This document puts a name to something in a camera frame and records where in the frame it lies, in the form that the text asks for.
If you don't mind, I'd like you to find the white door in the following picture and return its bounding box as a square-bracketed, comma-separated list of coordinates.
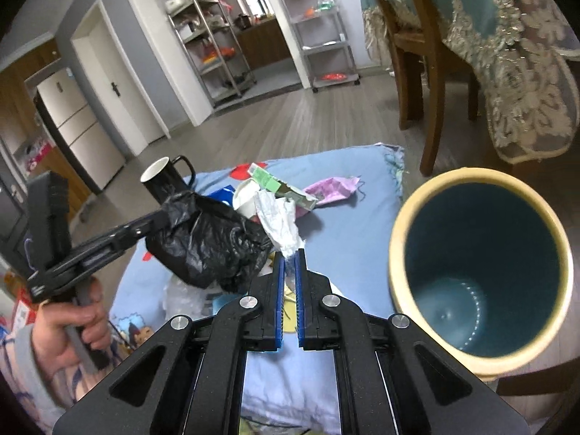
[71, 0, 169, 156]

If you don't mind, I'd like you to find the black ceramic mug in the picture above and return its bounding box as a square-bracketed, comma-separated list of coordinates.
[140, 155, 196, 204]

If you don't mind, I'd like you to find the pink crumpled face mask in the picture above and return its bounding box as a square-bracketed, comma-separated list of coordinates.
[304, 177, 361, 206]

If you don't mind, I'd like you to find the person's left hand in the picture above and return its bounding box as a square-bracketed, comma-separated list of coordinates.
[30, 278, 112, 380]

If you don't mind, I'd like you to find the white paper cup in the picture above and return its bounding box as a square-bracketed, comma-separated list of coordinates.
[232, 178, 261, 219]

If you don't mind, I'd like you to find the grey rolling utility cart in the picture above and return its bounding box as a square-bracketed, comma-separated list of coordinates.
[280, 0, 360, 93]

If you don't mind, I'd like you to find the teal and yellow trash bin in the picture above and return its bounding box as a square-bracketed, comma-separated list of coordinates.
[388, 168, 574, 380]

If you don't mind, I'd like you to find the steel kitchen shelving rack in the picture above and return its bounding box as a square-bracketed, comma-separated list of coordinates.
[166, 0, 257, 108]

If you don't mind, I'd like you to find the person's left sleeve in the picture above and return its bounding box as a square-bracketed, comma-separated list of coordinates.
[1, 324, 75, 434]

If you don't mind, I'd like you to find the white tissue paper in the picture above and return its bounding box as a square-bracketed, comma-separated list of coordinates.
[254, 190, 302, 258]

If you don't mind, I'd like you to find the clear plastic bag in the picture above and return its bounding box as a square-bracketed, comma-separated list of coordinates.
[162, 275, 239, 320]

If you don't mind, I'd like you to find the black plastic garbage bag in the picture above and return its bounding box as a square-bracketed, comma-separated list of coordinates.
[145, 191, 272, 294]

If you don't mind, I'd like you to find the wooden dining chair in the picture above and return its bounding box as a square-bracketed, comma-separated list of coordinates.
[377, 0, 479, 177]

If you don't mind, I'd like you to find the white refrigerator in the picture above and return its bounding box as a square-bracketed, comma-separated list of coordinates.
[34, 69, 125, 194]

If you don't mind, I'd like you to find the green and white carton box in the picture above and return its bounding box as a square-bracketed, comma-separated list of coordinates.
[248, 163, 319, 211]

